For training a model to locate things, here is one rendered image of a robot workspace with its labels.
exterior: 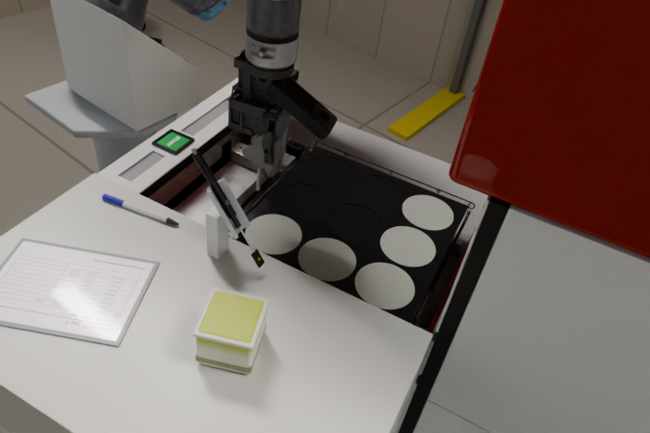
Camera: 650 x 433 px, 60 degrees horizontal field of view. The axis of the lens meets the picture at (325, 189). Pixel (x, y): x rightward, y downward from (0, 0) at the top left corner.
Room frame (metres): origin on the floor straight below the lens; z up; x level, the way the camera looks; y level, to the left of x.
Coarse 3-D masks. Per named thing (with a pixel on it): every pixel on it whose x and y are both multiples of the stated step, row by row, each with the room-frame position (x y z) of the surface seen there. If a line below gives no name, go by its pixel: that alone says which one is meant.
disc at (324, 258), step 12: (312, 240) 0.71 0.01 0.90; (324, 240) 0.71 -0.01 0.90; (336, 240) 0.71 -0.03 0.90; (300, 252) 0.67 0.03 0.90; (312, 252) 0.68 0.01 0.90; (324, 252) 0.68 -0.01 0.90; (336, 252) 0.68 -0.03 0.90; (348, 252) 0.69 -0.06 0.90; (300, 264) 0.65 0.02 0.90; (312, 264) 0.65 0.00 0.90; (324, 264) 0.65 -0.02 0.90; (336, 264) 0.66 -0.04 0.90; (348, 264) 0.66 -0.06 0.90; (324, 276) 0.63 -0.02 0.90; (336, 276) 0.63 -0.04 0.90
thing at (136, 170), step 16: (224, 96) 1.04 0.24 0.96; (192, 112) 0.96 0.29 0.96; (208, 112) 0.98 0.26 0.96; (224, 112) 0.98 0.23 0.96; (176, 128) 0.90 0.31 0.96; (192, 128) 0.91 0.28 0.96; (208, 128) 0.92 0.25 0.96; (144, 144) 0.83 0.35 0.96; (192, 144) 0.85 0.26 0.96; (128, 160) 0.78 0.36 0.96; (144, 160) 0.79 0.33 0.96; (160, 160) 0.79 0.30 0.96; (176, 160) 0.80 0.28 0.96; (112, 176) 0.73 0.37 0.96; (128, 176) 0.74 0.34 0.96; (144, 176) 0.74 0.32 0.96; (160, 176) 0.75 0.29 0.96
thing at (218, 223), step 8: (224, 184) 0.60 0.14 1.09; (208, 192) 0.57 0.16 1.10; (224, 192) 0.60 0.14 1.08; (232, 192) 0.60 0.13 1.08; (216, 200) 0.57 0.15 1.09; (232, 200) 0.59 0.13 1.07; (216, 208) 0.59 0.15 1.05; (240, 208) 0.59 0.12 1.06; (208, 216) 0.58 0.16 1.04; (216, 216) 0.58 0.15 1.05; (224, 216) 0.56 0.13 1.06; (240, 216) 0.59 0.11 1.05; (208, 224) 0.58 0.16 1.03; (216, 224) 0.57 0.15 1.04; (224, 224) 0.59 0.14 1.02; (232, 224) 0.58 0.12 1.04; (248, 224) 0.58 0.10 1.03; (208, 232) 0.58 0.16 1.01; (216, 232) 0.57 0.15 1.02; (224, 232) 0.59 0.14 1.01; (232, 232) 0.56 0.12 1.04; (208, 240) 0.58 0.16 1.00; (216, 240) 0.57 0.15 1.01; (224, 240) 0.59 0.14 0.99; (208, 248) 0.58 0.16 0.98; (216, 248) 0.57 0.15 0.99; (224, 248) 0.59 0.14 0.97; (216, 256) 0.57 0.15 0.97
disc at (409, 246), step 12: (396, 228) 0.77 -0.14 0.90; (408, 228) 0.77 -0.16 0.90; (384, 240) 0.73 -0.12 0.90; (396, 240) 0.74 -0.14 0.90; (408, 240) 0.74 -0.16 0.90; (420, 240) 0.74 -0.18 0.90; (384, 252) 0.70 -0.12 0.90; (396, 252) 0.70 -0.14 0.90; (408, 252) 0.71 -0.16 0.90; (420, 252) 0.71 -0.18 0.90; (432, 252) 0.72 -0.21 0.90; (408, 264) 0.68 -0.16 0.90; (420, 264) 0.68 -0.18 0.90
